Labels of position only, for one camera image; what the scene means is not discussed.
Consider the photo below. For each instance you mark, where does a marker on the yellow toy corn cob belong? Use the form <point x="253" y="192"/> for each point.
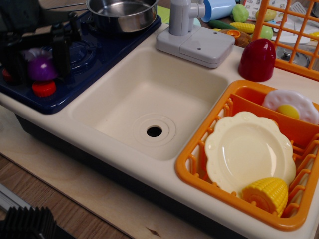
<point x="244" y="27"/>

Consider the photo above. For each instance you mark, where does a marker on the cream toy sink unit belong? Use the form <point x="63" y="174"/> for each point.
<point x="139" y="117"/>

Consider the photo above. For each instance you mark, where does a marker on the green toy cucumber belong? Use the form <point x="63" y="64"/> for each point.
<point x="221" y="25"/>

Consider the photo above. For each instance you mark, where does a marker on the red stove knob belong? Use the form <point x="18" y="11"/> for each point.
<point x="7" y="76"/>
<point x="44" y="88"/>

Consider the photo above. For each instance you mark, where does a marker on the dark blue toy stove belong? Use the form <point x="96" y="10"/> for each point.
<point x="91" y="58"/>

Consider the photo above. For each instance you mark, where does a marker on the orange dish rack basket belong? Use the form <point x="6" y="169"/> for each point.
<point x="246" y="96"/>

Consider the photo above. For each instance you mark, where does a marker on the steel pan with wire handle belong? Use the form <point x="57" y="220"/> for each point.
<point x="120" y="16"/>

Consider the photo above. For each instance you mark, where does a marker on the black ribbed robot part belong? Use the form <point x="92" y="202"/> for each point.
<point x="31" y="223"/>

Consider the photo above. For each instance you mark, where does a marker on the brown toy potato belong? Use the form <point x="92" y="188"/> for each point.
<point x="242" y="39"/>

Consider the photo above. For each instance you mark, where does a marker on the steel pot lid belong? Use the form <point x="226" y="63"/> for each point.
<point x="287" y="55"/>

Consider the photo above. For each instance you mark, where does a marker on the orange plastic grid rack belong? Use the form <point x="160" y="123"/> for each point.
<point x="296" y="28"/>

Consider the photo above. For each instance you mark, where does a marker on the grey toy faucet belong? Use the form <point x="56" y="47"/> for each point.
<point x="196" y="44"/>

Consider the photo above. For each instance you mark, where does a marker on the toy fried egg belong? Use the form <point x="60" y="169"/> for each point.
<point x="292" y="104"/>

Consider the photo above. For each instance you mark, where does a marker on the dark red toy vegetable half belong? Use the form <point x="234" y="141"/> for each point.
<point x="257" y="61"/>

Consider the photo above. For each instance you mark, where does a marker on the green toy pepper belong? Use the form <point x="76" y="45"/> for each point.
<point x="240" y="13"/>

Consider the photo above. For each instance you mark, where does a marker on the light blue toy cup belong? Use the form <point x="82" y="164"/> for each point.
<point x="217" y="9"/>

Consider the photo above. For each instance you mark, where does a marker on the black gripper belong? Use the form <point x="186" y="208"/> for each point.
<point x="26" y="24"/>

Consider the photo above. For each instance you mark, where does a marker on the green toy apple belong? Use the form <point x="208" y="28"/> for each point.
<point x="266" y="32"/>

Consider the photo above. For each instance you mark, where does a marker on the purple toy eggplant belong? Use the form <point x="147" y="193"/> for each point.
<point x="40" y="66"/>

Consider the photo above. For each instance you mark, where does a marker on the red stove knob right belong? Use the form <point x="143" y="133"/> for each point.
<point x="44" y="88"/>

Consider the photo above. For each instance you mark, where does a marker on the yellow toy corn half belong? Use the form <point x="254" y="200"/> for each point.
<point x="269" y="194"/>

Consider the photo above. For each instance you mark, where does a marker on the red stove knob left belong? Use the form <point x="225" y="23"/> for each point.
<point x="7" y="76"/>

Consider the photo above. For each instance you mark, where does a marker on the cream scalloped toy plate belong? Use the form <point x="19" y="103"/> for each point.
<point x="245" y="148"/>

